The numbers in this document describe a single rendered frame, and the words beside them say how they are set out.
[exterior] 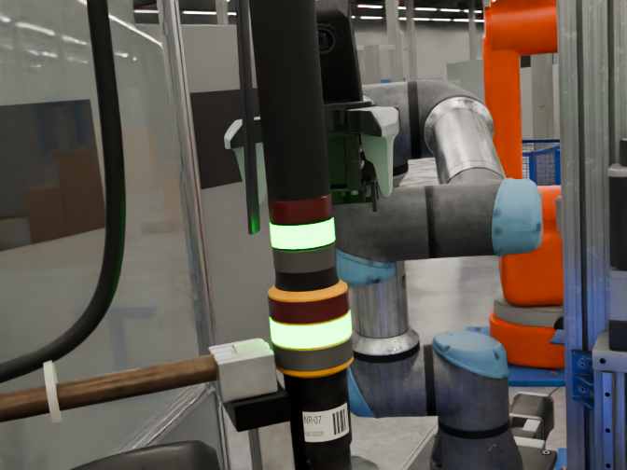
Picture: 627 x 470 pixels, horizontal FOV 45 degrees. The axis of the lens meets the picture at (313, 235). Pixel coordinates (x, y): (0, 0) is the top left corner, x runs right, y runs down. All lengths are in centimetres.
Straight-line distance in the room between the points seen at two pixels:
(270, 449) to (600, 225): 95
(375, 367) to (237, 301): 350
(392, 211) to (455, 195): 6
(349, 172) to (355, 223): 19
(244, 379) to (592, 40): 97
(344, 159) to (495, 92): 392
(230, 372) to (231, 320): 426
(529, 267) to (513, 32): 129
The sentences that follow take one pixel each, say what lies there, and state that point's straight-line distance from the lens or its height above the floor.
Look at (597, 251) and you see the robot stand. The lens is 130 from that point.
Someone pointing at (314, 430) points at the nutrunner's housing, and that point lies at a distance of 42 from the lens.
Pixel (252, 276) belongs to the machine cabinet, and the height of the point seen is 57.
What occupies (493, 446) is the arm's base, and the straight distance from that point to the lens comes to 127.
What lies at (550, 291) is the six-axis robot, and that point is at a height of 47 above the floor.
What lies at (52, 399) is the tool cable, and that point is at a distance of 39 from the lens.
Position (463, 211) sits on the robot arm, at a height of 155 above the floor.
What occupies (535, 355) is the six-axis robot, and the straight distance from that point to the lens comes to 446.
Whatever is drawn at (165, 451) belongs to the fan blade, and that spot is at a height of 142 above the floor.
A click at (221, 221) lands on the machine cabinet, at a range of 452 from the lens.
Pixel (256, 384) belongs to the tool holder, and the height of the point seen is 154.
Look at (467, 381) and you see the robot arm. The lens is 121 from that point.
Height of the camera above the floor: 168
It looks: 11 degrees down
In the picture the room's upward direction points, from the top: 5 degrees counter-clockwise
